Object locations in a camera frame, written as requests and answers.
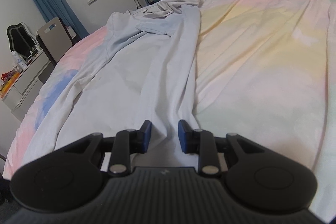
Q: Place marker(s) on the light grey trousers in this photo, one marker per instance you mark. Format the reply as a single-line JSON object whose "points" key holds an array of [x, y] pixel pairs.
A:
{"points": [[144, 70]]}

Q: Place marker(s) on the pastel tie-dye bed sheet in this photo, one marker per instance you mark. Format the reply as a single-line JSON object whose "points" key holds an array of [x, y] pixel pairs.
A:
{"points": [[265, 69]]}

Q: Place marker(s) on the white lotion bottle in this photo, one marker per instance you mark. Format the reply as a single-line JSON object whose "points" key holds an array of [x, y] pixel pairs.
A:
{"points": [[20, 61]]}

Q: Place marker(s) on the beige chair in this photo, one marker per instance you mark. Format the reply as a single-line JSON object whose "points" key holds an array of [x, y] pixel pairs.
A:
{"points": [[54, 40]]}

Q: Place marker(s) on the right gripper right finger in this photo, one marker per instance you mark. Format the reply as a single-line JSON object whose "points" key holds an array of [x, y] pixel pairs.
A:
{"points": [[204, 144]]}

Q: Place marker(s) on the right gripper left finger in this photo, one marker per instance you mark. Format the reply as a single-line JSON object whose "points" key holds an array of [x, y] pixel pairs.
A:
{"points": [[126, 143]]}

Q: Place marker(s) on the colourful snack packets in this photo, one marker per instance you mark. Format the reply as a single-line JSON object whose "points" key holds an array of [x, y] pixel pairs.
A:
{"points": [[7, 81]]}

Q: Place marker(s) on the black framed vanity mirror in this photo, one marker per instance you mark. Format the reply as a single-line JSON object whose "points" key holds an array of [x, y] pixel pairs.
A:
{"points": [[20, 41]]}

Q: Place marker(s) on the white dressing table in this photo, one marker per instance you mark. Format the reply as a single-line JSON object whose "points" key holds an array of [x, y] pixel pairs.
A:
{"points": [[25, 89]]}

